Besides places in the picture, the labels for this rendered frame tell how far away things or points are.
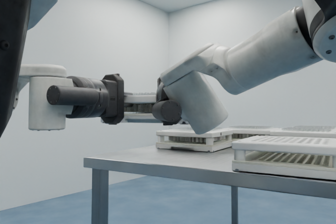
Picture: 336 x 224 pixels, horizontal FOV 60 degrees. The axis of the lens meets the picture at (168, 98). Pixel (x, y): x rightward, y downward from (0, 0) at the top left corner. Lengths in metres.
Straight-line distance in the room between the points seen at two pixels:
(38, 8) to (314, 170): 0.60
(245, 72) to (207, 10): 4.75
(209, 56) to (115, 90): 0.34
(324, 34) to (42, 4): 0.27
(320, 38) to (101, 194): 0.84
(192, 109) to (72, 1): 3.83
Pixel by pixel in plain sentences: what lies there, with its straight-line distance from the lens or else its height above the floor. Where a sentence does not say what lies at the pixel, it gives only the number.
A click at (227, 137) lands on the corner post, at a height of 0.91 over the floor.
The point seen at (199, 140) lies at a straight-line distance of 1.17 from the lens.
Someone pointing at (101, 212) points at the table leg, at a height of 0.69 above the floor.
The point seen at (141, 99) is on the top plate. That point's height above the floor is 1.04.
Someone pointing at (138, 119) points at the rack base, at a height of 0.99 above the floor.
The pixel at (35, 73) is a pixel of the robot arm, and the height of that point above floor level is 1.08.
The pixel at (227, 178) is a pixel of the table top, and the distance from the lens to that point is 0.75.
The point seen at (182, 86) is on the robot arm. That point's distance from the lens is 0.46.
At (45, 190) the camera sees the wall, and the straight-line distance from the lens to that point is 3.90.
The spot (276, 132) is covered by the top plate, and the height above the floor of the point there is 0.93.
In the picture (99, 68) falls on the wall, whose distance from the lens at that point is 4.27.
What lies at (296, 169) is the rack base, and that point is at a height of 0.89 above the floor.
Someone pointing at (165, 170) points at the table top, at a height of 0.85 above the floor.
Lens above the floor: 1.00
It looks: 3 degrees up
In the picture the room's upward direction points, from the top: straight up
